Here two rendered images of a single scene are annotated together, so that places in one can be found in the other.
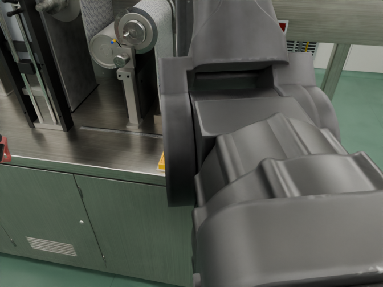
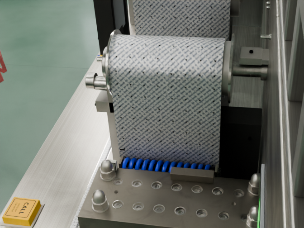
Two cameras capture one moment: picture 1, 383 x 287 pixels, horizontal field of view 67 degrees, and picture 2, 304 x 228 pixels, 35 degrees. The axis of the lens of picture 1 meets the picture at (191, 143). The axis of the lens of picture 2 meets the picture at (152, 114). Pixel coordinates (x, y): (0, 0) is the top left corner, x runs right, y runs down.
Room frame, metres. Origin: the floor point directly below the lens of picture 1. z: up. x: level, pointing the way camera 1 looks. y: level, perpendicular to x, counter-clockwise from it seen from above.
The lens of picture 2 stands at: (1.09, -0.75, 1.76)
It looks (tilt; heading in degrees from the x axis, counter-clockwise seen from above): 35 degrees down; 93
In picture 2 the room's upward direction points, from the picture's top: 4 degrees counter-clockwise
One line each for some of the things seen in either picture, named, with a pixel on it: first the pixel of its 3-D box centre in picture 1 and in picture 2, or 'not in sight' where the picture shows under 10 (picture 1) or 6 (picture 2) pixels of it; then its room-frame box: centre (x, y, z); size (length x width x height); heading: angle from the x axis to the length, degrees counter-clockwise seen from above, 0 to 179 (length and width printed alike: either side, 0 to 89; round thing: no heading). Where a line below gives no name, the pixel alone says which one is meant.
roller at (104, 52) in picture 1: (119, 39); not in sight; (1.11, 0.28, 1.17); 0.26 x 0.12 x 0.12; 170
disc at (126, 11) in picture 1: (135, 31); (116, 63); (0.96, 0.18, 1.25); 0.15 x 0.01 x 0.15; 80
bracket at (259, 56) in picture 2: not in sight; (254, 54); (1.26, 0.13, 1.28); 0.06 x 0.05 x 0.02; 170
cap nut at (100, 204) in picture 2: not in sight; (99, 198); (0.93, -0.04, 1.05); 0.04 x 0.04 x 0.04
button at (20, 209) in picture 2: (171, 160); (21, 211); (0.71, 0.07, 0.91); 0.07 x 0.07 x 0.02; 80
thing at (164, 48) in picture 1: (165, 58); (167, 132); (1.07, 0.10, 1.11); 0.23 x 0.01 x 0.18; 170
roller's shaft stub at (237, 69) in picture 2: not in sight; (249, 69); (1.25, 0.13, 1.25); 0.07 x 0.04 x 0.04; 170
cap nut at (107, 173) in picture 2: not in sight; (106, 168); (0.93, 0.06, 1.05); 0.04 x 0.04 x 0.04
